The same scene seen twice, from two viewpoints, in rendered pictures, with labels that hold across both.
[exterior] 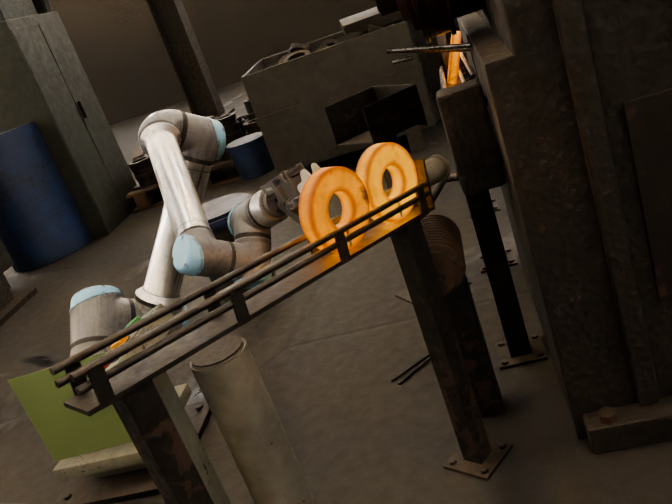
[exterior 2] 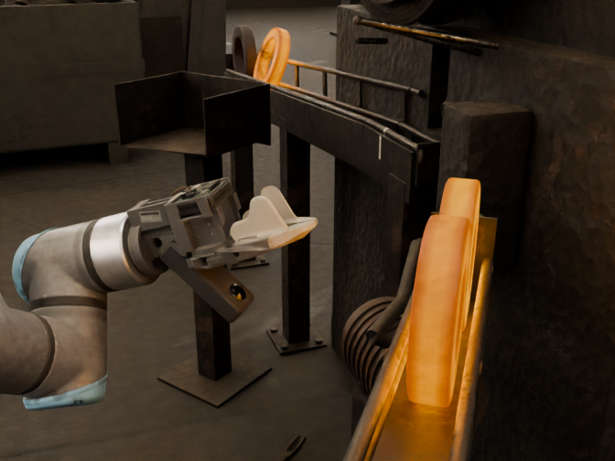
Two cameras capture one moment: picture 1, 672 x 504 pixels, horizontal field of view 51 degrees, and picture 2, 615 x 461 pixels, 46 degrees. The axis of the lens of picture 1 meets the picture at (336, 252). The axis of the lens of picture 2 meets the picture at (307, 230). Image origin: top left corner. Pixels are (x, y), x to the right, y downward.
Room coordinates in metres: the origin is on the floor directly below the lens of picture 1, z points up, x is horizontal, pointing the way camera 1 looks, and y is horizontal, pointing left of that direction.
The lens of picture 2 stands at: (0.85, 0.36, 1.01)
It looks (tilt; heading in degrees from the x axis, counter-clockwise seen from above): 22 degrees down; 328
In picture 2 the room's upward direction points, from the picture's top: straight up
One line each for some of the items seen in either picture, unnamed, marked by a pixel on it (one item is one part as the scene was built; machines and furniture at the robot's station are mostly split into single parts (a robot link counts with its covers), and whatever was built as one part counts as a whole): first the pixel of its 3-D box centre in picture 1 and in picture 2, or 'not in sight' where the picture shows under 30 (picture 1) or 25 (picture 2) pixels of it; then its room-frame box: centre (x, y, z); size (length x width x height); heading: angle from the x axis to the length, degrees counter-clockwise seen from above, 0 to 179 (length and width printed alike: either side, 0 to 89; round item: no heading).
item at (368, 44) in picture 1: (343, 94); (23, 72); (4.60, -0.39, 0.39); 1.03 x 0.83 x 0.79; 81
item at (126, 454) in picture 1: (125, 429); not in sight; (1.88, 0.77, 0.10); 0.32 x 0.32 x 0.04; 76
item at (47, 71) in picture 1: (57, 130); not in sight; (5.23, 1.57, 0.75); 0.70 x 0.48 x 1.50; 167
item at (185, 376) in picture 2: (400, 197); (200, 239); (2.29, -0.27, 0.36); 0.26 x 0.20 x 0.72; 22
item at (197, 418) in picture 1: (134, 445); not in sight; (1.88, 0.77, 0.04); 0.40 x 0.40 x 0.08; 76
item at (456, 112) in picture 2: (472, 137); (481, 188); (1.54, -0.38, 0.68); 0.11 x 0.08 x 0.24; 77
